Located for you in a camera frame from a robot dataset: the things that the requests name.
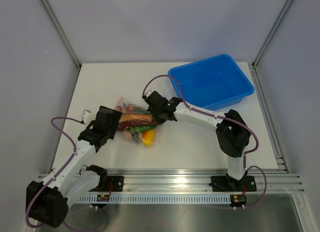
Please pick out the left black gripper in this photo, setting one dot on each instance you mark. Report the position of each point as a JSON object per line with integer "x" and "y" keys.
{"x": 117, "y": 115}

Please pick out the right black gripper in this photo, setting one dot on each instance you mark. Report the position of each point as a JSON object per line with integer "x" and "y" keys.
{"x": 160, "y": 121}

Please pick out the clear zip top bag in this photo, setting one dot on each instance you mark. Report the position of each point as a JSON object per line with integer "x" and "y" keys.
{"x": 136, "y": 136}

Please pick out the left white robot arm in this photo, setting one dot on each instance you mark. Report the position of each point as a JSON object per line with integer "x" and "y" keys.
{"x": 48, "y": 201}

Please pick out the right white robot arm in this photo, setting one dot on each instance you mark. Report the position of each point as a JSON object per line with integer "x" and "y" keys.
{"x": 231, "y": 132}

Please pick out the green fake cucumber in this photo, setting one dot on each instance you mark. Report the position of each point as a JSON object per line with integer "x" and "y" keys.
{"x": 140, "y": 111}

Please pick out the dark red fake food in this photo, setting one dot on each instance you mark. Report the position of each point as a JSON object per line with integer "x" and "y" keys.
{"x": 125, "y": 125}

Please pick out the yellow fake mango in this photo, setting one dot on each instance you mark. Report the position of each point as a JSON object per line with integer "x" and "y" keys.
{"x": 148, "y": 137}

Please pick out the pink fake peach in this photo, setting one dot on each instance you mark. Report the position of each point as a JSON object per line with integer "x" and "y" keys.
{"x": 127, "y": 135}

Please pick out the green fake chili pepper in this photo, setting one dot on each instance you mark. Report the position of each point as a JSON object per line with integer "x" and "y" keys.
{"x": 142, "y": 129}

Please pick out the fake lychee bunch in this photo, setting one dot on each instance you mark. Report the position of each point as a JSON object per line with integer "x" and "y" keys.
{"x": 127, "y": 108}

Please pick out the orange papaya slice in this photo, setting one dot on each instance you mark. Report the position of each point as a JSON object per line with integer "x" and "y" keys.
{"x": 144, "y": 118}

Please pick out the blue plastic bin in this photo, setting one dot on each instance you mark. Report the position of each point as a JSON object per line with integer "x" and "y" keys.
{"x": 212, "y": 83}

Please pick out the left controller board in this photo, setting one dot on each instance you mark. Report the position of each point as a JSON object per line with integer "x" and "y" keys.
{"x": 103, "y": 198}

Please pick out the controller board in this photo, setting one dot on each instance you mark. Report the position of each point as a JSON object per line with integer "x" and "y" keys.
{"x": 103, "y": 198}
{"x": 238, "y": 199}

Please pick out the right controller board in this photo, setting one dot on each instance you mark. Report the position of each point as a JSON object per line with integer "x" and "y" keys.
{"x": 238, "y": 199}

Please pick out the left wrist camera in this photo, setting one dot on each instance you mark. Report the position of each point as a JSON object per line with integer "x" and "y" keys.
{"x": 87, "y": 116}

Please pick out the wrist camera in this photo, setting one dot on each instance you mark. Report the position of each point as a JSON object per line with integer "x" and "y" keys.
{"x": 87, "y": 116}
{"x": 147, "y": 94}

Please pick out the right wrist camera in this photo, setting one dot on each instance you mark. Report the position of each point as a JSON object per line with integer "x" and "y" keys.
{"x": 147, "y": 94}

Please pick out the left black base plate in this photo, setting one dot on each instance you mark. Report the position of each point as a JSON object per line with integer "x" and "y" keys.
{"x": 113, "y": 183}

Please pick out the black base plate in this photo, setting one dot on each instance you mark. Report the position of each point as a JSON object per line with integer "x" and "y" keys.
{"x": 113, "y": 183}
{"x": 247, "y": 183}

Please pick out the white slotted cable duct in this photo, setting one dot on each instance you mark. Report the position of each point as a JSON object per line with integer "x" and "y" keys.
{"x": 194, "y": 199}

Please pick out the aluminium mounting rail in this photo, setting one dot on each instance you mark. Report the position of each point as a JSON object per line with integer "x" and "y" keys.
{"x": 196, "y": 181}

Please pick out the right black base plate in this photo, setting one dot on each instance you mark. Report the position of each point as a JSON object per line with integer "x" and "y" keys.
{"x": 247, "y": 183}

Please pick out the right aluminium frame post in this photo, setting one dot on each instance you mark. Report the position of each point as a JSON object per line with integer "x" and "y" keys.
{"x": 271, "y": 34}

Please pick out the aluminium frame post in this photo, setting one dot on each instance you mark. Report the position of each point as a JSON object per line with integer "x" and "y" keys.
{"x": 271, "y": 34}
{"x": 60, "y": 31}

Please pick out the left aluminium frame post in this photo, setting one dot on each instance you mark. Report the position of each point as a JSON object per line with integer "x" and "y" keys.
{"x": 60, "y": 31}

